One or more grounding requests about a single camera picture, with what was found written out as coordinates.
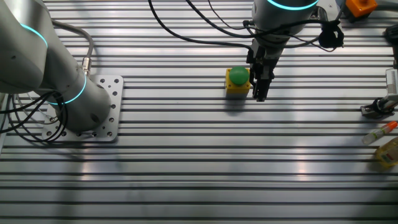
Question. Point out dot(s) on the white tube orange cap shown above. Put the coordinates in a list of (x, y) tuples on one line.
[(377, 133)]

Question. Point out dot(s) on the black device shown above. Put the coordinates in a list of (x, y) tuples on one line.
[(392, 33)]

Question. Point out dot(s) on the yellow button box grey base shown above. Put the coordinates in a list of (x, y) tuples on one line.
[(230, 88)]

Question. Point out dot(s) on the green round push button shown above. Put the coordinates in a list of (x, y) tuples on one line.
[(239, 75)]

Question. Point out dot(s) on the orange and black box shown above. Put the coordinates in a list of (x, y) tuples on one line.
[(360, 7)]

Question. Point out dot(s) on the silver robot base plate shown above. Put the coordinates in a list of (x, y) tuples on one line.
[(115, 93)]

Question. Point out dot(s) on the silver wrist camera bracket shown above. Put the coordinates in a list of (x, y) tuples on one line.
[(332, 9)]

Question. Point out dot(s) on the pole foot with black clamp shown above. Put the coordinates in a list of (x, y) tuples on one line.
[(370, 111)]

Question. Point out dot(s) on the short silver pole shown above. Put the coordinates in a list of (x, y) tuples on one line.
[(392, 100)]

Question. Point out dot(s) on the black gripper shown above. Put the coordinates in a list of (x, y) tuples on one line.
[(264, 54)]

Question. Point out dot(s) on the silver ribbed depth camera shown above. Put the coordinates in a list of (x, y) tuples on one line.
[(392, 81)]

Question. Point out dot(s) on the yellow liquid plastic bottle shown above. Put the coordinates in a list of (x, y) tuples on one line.
[(388, 154)]

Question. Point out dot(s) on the grey Flexiv robot arm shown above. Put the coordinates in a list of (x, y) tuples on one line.
[(31, 62)]

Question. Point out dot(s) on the black wrist camera unit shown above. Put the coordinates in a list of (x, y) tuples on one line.
[(331, 35)]

